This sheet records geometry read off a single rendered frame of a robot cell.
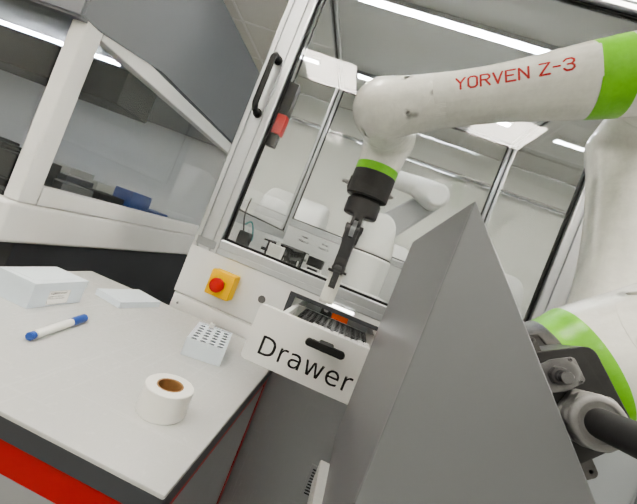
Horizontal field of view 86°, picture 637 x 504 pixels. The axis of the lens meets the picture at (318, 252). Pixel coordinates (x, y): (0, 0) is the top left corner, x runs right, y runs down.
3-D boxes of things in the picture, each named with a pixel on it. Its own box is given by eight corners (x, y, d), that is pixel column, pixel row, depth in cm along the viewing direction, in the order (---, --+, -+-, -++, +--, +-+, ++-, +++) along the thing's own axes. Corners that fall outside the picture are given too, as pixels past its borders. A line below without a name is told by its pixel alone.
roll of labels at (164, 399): (123, 405, 48) (134, 378, 48) (161, 392, 55) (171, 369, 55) (158, 431, 46) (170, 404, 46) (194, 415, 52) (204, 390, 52)
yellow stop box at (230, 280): (225, 302, 93) (235, 277, 93) (202, 292, 94) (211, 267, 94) (232, 300, 98) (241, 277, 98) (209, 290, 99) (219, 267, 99)
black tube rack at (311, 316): (356, 381, 73) (368, 352, 73) (281, 347, 75) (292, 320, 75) (356, 354, 95) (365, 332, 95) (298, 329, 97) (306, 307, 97)
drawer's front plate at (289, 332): (382, 421, 62) (405, 364, 62) (239, 356, 66) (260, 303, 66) (381, 416, 64) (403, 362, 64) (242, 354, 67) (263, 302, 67)
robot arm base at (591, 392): (669, 589, 18) (793, 564, 18) (539, 319, 22) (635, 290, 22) (508, 440, 43) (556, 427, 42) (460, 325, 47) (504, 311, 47)
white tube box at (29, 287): (25, 309, 64) (36, 283, 64) (-12, 291, 65) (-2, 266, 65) (80, 302, 76) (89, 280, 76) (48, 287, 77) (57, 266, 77)
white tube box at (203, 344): (219, 367, 72) (225, 350, 72) (179, 354, 70) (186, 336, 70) (226, 347, 84) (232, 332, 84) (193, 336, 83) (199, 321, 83)
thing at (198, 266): (519, 440, 88) (540, 388, 88) (173, 289, 100) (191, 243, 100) (434, 350, 183) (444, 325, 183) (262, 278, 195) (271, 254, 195)
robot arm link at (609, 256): (634, 429, 51) (652, 152, 69) (714, 430, 37) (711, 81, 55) (535, 394, 56) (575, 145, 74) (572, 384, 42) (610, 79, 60)
